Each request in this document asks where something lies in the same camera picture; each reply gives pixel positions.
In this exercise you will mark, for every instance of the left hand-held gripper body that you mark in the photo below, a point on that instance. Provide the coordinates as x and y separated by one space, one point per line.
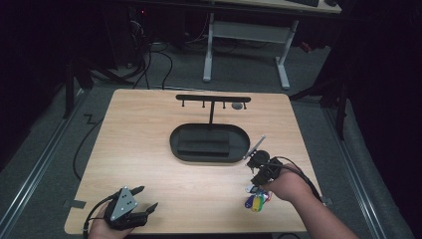
122 209

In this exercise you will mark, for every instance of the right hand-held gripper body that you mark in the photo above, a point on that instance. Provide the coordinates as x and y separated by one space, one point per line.
268 167

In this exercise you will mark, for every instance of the key bunch with coloured tags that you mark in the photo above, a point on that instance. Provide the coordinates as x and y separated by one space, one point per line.
257 200

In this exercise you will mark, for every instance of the black wallet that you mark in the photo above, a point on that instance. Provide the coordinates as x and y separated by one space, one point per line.
204 143

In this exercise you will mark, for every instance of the black tray stand with hooks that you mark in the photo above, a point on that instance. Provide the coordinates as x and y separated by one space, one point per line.
209 132

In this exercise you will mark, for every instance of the person's left hand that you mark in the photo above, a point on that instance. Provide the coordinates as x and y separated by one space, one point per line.
106 230

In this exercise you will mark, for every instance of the person's right hand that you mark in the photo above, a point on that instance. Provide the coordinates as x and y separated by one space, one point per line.
290 186

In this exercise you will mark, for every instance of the grey tape patch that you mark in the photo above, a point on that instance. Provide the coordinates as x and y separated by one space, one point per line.
327 201
75 203

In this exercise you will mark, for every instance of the grey round table grommet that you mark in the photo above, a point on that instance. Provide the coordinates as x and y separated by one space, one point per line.
237 106

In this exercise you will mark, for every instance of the black metal stand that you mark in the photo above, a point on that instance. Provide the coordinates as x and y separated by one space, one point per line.
69 86
340 106

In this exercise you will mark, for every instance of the desk with white legs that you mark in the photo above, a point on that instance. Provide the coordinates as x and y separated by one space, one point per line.
247 31

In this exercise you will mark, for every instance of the black keyboard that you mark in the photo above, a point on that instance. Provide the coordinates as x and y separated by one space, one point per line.
303 2

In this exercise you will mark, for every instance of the black computer mouse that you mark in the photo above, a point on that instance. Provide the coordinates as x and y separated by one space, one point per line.
330 2

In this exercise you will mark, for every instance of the metal floor rail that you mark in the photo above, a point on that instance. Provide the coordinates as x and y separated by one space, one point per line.
40 166
355 176

